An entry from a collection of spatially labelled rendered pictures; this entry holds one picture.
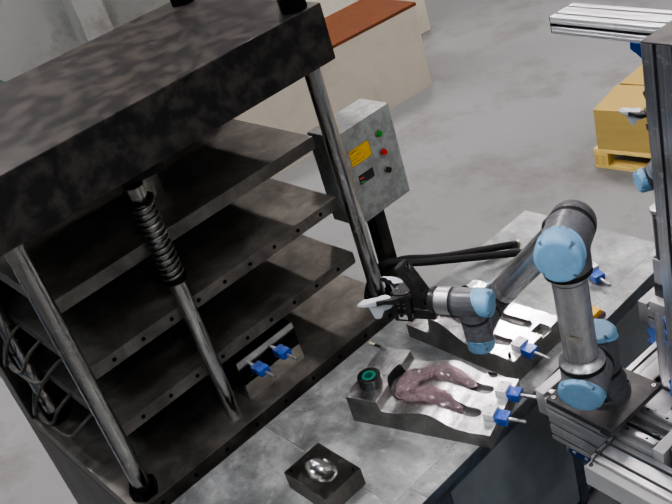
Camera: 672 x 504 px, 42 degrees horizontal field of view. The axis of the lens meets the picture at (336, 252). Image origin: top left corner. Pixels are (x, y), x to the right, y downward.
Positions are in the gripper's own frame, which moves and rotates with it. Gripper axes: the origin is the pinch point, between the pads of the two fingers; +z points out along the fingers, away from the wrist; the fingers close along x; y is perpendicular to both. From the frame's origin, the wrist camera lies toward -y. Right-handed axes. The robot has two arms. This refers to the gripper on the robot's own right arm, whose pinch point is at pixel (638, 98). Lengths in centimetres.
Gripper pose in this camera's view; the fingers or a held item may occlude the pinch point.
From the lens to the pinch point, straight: 314.5
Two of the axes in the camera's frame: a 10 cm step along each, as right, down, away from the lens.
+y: 3.9, 7.7, 5.1
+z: -2.2, -4.6, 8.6
